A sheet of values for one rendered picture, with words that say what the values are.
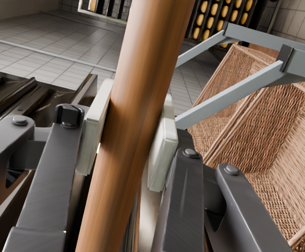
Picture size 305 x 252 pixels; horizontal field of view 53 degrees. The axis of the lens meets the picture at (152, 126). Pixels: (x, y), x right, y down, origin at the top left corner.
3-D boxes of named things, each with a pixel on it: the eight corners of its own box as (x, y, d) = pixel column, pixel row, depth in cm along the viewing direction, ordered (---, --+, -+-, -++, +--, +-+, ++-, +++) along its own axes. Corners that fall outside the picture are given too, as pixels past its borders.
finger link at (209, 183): (175, 174, 12) (243, 190, 13) (170, 125, 17) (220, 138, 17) (165, 203, 13) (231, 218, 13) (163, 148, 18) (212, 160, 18)
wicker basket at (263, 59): (259, 184, 127) (196, 170, 124) (228, 130, 179) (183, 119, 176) (311, 73, 109) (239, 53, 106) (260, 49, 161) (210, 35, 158)
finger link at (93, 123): (88, 177, 15) (73, 174, 14) (107, 120, 21) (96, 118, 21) (100, 122, 13) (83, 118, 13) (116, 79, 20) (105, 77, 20)
